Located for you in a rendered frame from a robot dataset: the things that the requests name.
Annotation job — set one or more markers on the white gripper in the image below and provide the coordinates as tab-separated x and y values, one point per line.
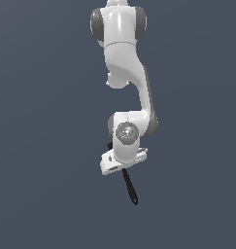
108	165

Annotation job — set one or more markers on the thin black stick object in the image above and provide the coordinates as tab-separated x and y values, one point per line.
130	188

